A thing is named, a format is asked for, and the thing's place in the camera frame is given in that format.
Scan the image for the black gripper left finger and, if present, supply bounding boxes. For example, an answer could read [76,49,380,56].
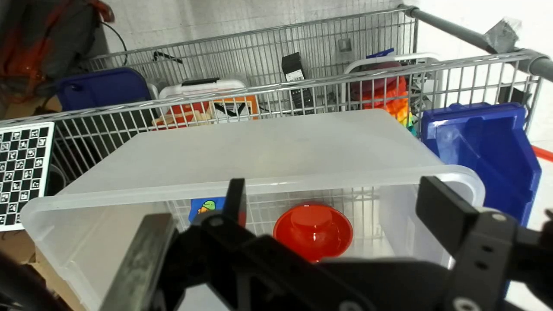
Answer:
[223,179,247,227]

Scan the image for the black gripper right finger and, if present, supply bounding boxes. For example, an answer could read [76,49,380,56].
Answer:
[415,177,479,253]

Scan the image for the red bowl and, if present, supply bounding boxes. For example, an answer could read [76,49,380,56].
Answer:
[273,203,355,263]

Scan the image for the clear plastic storage bucket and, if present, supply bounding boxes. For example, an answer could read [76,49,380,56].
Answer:
[19,108,488,311]

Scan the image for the blue plastic bin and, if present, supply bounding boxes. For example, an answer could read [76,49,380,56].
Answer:
[420,103,541,225]

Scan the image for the dark blue container lid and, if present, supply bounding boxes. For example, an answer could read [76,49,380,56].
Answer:
[56,68,152,111]

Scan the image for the checkerboard calibration board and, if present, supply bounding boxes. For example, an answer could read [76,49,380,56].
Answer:
[0,122,54,232]

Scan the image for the brown cardboard piece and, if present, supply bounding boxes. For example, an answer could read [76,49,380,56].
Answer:
[0,232,85,311]

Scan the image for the metal wire cart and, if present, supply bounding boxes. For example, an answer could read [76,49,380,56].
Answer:
[50,6,553,184]

